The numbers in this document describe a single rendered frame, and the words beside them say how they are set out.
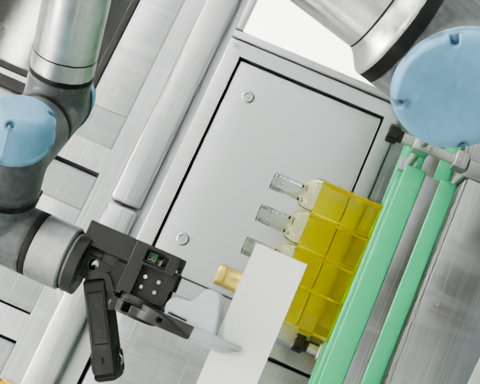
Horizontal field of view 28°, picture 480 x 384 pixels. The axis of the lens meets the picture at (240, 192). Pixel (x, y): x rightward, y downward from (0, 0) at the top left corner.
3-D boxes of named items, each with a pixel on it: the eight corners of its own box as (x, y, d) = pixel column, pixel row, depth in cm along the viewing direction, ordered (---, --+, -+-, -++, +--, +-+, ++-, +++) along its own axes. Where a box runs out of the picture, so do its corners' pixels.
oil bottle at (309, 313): (388, 331, 151) (263, 276, 152) (394, 327, 145) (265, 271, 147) (375, 364, 149) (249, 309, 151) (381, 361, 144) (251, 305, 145)
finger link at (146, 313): (189, 325, 100) (120, 293, 103) (183, 339, 100) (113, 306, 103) (203, 329, 104) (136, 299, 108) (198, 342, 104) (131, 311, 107)
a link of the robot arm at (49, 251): (16, 275, 104) (34, 277, 112) (54, 292, 103) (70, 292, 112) (45, 212, 105) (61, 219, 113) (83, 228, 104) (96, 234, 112)
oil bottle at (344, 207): (426, 232, 155) (304, 180, 157) (433, 225, 150) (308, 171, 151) (414, 264, 154) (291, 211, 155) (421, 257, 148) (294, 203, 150)
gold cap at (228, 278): (248, 271, 148) (222, 260, 148) (238, 292, 147) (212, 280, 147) (246, 276, 151) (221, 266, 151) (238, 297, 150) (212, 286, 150)
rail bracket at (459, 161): (451, 175, 150) (377, 144, 151) (481, 142, 134) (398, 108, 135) (444, 192, 149) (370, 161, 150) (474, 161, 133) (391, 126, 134)
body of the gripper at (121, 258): (187, 260, 103) (85, 216, 104) (154, 334, 103) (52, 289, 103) (192, 264, 111) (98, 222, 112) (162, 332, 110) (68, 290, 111)
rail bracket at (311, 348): (369, 366, 157) (295, 333, 158) (377, 362, 151) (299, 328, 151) (360, 388, 156) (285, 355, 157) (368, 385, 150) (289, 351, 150)
